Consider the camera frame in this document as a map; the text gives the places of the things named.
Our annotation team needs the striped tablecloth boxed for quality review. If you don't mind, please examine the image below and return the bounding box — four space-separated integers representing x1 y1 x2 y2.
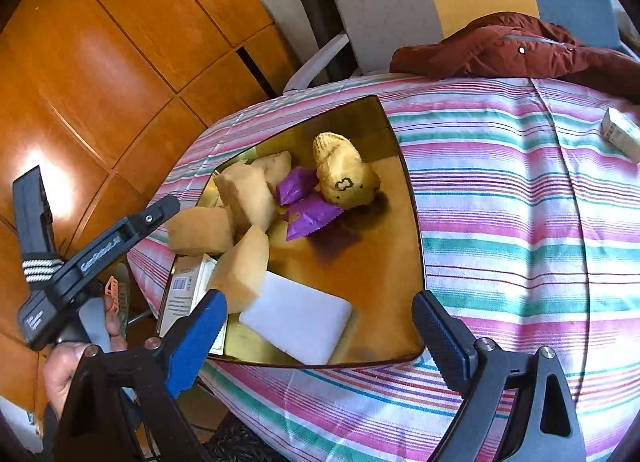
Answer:
127 72 640 462

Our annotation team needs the black rolled mat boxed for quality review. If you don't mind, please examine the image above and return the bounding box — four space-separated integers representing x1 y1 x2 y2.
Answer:
284 0 361 86

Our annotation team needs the yellow plush toy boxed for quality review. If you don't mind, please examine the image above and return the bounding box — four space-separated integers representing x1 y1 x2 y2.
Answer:
312 131 382 207

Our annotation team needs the person's left hand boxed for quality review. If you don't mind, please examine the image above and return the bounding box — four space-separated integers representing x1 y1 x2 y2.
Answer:
42 342 91 419

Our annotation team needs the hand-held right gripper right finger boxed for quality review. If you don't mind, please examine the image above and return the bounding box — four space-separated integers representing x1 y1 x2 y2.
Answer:
411 289 587 462

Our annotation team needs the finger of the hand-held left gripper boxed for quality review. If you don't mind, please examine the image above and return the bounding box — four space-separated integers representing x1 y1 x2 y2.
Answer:
125 194 181 243

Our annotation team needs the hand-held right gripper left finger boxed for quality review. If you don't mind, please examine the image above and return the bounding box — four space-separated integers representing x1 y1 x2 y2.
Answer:
52 288 229 462

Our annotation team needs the purple snack packet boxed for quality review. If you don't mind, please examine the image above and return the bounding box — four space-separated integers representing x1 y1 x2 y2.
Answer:
286 193 345 241
276 167 319 207

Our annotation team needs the yellow sponge piece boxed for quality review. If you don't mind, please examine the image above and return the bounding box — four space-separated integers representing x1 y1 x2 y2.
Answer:
166 206 236 257
207 225 271 315
214 159 278 235
260 151 293 193

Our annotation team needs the gold metal tray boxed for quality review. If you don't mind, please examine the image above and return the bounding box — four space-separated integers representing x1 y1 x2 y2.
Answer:
156 95 427 369

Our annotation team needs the dark red jacket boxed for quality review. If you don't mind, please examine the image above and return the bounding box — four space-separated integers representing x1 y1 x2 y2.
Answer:
390 12 640 105

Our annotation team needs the orange sandal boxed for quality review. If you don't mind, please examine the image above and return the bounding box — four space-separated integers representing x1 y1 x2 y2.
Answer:
102 264 132 343

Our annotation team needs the wooden wardrobe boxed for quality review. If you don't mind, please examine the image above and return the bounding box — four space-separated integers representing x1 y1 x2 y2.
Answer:
0 0 301 418

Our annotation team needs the white foam block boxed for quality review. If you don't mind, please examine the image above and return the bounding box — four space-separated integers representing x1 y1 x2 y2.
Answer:
239 271 353 367

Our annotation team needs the white carton box green print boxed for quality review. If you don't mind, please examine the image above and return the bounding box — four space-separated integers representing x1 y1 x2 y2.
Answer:
159 253 229 356

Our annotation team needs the small white carton box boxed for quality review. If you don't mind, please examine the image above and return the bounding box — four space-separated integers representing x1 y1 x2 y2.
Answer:
600 106 640 165

